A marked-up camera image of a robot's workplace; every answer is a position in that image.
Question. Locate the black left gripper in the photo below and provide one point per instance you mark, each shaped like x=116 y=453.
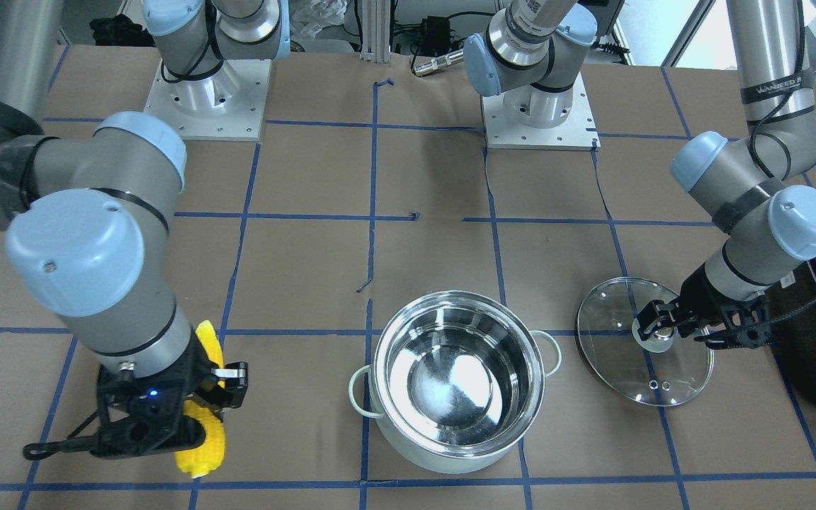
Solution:
x=700 y=292

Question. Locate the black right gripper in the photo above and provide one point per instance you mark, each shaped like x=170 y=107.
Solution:
x=190 y=380

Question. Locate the glass pot lid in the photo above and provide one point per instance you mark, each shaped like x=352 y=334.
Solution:
x=662 y=371

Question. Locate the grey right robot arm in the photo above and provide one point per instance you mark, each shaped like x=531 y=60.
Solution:
x=86 y=225

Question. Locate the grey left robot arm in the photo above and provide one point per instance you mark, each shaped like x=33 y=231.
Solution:
x=770 y=227

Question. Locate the silver cylindrical connector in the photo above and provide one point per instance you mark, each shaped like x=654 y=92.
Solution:
x=438 y=64

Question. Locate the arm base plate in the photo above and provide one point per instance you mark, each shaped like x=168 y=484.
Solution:
x=225 y=107
x=528 y=118

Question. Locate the aluminium frame post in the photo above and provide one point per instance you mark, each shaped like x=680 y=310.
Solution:
x=376 y=19

